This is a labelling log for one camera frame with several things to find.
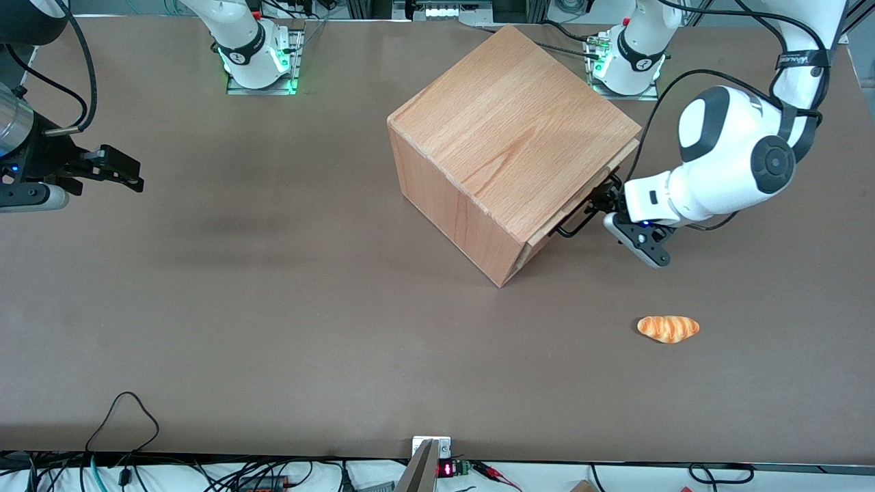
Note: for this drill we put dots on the wooden camera post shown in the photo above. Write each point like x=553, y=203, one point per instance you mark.
x=418, y=471

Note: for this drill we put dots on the orange striped bread roll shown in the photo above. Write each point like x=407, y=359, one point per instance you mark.
x=668, y=328

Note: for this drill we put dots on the wooden drawer with slot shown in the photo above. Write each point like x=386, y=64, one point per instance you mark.
x=581, y=198

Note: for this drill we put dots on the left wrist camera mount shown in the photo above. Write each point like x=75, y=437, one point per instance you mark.
x=642, y=240

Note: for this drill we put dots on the wooden drawer cabinet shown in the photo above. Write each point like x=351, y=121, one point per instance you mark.
x=506, y=130

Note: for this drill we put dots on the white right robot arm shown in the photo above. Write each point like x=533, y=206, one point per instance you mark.
x=247, y=51

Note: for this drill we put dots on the red digit display module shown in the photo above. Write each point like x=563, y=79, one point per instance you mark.
x=448, y=469

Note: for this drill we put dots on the silver metal bracket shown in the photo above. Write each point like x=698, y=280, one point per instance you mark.
x=445, y=445

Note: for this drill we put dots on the small wooden block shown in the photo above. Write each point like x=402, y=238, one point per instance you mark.
x=582, y=486

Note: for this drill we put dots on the red black clip leads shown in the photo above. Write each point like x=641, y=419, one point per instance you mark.
x=493, y=471

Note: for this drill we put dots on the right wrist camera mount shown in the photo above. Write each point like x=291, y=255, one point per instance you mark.
x=31, y=197

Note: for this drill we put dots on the white lit device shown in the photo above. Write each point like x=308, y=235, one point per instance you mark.
x=444, y=11

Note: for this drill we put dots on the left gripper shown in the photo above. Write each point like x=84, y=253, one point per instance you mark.
x=606, y=200

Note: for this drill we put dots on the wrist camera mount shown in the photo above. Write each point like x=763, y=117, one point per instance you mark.
x=642, y=240
x=31, y=197

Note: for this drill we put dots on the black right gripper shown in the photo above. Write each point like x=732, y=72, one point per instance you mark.
x=42, y=158

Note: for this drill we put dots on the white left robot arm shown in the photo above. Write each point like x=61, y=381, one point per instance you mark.
x=731, y=154

